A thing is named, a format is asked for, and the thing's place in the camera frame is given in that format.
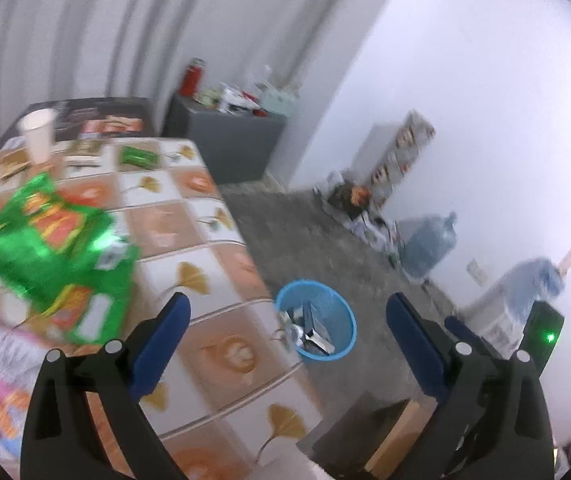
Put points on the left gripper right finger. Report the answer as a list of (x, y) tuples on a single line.
[(491, 420)]

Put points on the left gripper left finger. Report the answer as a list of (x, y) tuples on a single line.
[(60, 439)]

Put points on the green snack bag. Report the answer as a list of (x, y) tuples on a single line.
[(68, 260)]

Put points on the white paper cup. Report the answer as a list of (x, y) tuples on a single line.
[(37, 129)]

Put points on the light blue medicine box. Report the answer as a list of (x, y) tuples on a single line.
[(316, 337)]

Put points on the water dispenser with jug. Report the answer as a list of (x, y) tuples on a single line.
[(500, 315)]

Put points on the large blue water jug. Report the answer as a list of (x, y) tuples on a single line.
[(425, 242)]

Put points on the blue plastic waste basket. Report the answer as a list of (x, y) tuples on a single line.
[(331, 309)]

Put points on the patterned tall box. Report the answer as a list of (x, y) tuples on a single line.
[(415, 134)]

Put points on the grey cabinet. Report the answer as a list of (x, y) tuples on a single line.
[(235, 148)]

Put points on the mint green calendar box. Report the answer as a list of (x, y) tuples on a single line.
[(280, 102)]

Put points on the red thermos bottle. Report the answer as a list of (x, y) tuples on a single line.
[(191, 77)]

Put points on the grey curtain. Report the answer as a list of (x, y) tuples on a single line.
[(60, 50)]

